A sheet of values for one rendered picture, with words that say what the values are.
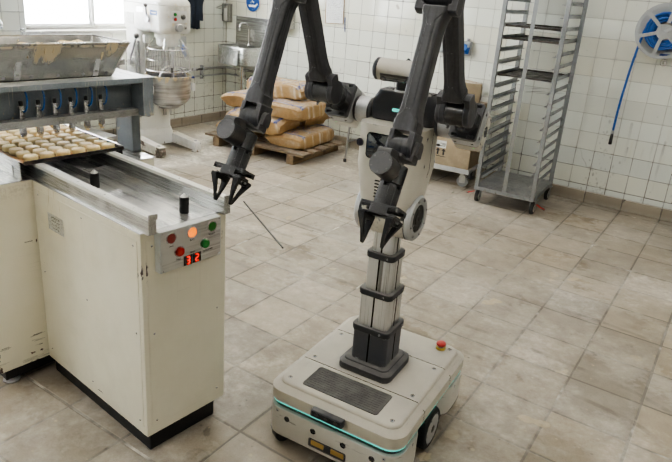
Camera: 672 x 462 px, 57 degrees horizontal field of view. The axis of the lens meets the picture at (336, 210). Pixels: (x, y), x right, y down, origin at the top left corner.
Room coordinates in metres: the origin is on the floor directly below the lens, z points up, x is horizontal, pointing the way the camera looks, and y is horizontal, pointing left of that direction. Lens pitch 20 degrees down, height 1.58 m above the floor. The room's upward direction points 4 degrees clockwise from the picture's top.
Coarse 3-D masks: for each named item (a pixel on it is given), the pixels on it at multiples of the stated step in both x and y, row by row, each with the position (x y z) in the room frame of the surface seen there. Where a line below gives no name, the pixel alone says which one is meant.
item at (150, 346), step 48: (48, 192) 2.07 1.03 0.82; (144, 192) 2.09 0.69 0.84; (48, 240) 2.08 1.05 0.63; (96, 240) 1.87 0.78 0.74; (144, 240) 1.72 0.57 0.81; (48, 288) 2.11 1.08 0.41; (96, 288) 1.88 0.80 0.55; (144, 288) 1.72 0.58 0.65; (192, 288) 1.86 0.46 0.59; (48, 336) 2.13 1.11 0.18; (96, 336) 1.89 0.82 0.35; (144, 336) 1.71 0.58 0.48; (192, 336) 1.86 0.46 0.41; (96, 384) 1.91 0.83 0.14; (144, 384) 1.72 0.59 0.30; (192, 384) 1.86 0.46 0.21; (144, 432) 1.72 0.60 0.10
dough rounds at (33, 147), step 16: (32, 128) 2.56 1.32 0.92; (48, 128) 2.58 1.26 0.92; (64, 128) 2.60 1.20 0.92; (0, 144) 2.29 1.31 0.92; (16, 144) 2.33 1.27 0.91; (32, 144) 2.32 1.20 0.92; (48, 144) 2.33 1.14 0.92; (64, 144) 2.36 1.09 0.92; (80, 144) 2.37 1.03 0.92; (96, 144) 2.42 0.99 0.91; (112, 144) 2.40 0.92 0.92
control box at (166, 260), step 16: (176, 224) 1.81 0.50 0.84; (192, 224) 1.83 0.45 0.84; (208, 224) 1.87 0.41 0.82; (160, 240) 1.73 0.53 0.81; (176, 240) 1.78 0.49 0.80; (192, 240) 1.82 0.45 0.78; (160, 256) 1.73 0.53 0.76; (176, 256) 1.77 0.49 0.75; (192, 256) 1.82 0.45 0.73; (208, 256) 1.87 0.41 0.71; (160, 272) 1.73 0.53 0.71
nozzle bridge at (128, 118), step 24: (120, 72) 2.60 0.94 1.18; (0, 96) 2.16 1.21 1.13; (24, 96) 2.22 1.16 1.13; (48, 96) 2.29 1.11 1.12; (72, 96) 2.37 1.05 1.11; (96, 96) 2.44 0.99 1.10; (120, 96) 2.53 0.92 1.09; (144, 96) 2.52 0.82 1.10; (0, 120) 2.15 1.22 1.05; (24, 120) 2.18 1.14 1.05; (48, 120) 2.24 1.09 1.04; (72, 120) 2.31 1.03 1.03; (120, 120) 2.64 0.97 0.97; (120, 144) 2.65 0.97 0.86
